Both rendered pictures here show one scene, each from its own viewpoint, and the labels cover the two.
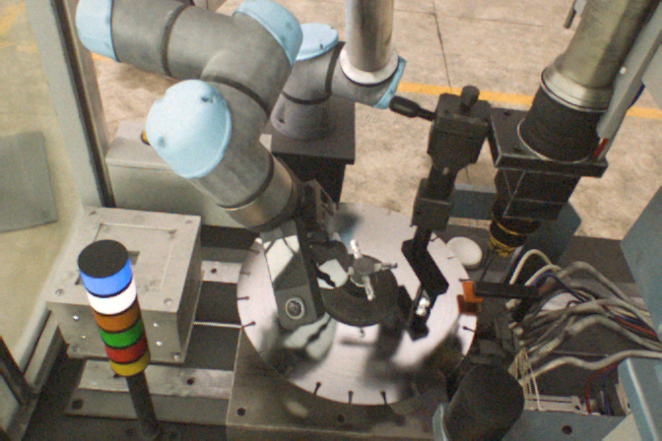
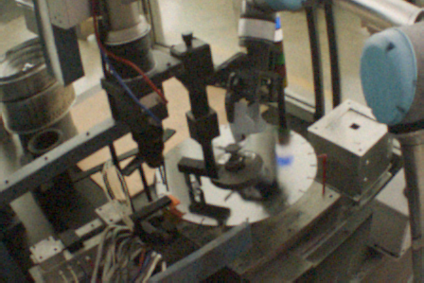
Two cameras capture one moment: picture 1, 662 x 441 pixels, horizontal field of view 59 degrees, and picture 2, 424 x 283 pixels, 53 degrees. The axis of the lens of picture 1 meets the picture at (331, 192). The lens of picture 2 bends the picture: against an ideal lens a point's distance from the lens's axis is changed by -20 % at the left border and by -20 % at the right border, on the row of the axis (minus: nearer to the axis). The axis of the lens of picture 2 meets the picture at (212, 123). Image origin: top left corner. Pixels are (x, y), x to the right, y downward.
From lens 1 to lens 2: 128 cm
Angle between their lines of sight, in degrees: 98
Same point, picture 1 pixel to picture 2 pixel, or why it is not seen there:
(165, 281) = (328, 131)
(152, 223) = (369, 137)
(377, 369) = (188, 152)
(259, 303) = (270, 132)
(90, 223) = not seen: hidden behind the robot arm
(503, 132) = (161, 57)
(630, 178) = not seen: outside the picture
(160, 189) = not seen: hidden behind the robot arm
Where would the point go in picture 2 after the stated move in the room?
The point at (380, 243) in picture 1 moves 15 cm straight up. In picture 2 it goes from (252, 195) to (243, 127)
